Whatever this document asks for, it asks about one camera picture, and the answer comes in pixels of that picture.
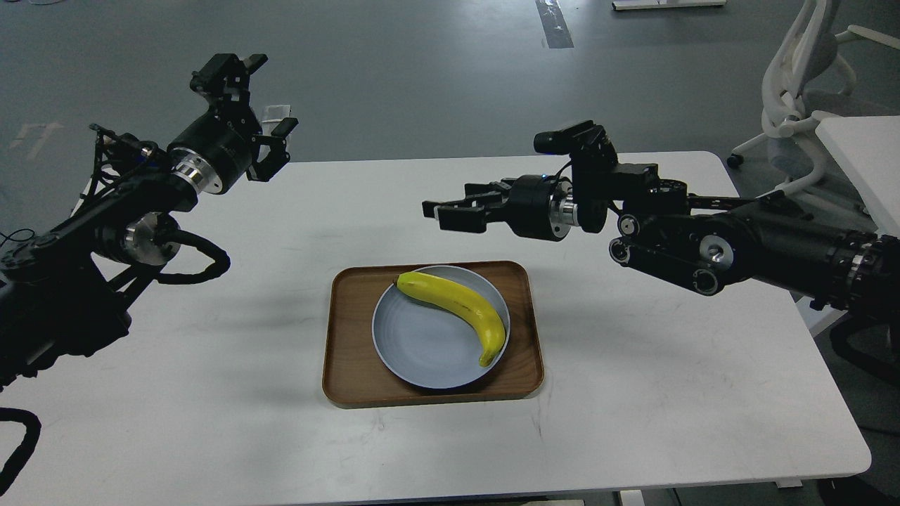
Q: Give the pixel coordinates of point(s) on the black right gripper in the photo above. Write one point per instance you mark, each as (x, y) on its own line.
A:
(534, 207)

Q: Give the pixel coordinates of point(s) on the brown wooden tray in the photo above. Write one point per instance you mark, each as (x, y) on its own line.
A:
(355, 377)

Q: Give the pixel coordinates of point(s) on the light blue plate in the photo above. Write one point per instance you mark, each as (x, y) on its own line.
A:
(424, 344)

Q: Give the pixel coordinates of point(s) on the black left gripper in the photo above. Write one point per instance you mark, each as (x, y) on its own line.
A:
(221, 145)

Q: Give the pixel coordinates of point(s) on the white office chair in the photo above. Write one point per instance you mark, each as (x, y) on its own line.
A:
(806, 82)

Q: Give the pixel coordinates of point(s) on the white side table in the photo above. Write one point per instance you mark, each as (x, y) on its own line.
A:
(867, 150)

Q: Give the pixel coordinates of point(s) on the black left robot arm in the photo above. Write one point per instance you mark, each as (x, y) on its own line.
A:
(67, 292)

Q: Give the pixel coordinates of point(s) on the yellow banana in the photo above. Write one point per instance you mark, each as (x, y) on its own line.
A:
(461, 301)

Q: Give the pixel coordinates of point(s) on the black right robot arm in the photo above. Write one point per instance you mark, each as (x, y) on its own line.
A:
(700, 243)

